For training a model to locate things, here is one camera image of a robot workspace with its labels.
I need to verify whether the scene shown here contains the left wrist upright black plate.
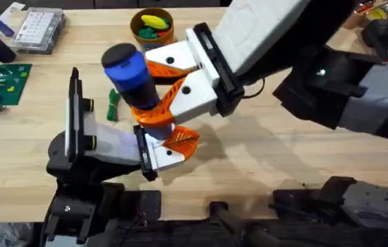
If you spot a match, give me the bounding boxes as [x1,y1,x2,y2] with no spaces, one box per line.
[64,67,97,163]

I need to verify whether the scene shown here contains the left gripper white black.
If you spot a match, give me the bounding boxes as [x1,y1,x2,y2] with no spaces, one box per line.
[82,112,201,182]

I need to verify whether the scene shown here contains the black rail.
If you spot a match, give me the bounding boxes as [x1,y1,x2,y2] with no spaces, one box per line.
[111,201,388,247]

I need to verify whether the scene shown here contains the clear plastic parts box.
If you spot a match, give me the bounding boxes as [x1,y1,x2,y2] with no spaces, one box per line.
[7,7,67,56]

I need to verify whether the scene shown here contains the brown tub with toys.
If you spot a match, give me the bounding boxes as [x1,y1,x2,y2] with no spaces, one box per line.
[129,7,175,48]

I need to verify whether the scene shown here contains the green board with toy blocks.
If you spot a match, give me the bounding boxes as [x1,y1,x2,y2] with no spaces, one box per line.
[0,62,33,107]

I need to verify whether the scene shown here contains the crumpled white plastic bag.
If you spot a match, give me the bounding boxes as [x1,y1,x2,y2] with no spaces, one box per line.
[0,222,34,247]

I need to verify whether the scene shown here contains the blue electric screwdriver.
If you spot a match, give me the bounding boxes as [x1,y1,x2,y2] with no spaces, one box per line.
[101,43,162,111]

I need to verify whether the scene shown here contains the heap of boxes and tools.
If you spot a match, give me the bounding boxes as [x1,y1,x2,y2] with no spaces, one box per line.
[341,0,388,63]

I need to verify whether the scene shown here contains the green toy vegetable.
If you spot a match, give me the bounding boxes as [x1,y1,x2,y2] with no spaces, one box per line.
[106,88,122,122]

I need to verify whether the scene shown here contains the black cable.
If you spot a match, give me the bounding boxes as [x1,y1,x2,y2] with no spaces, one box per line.
[241,78,266,100]

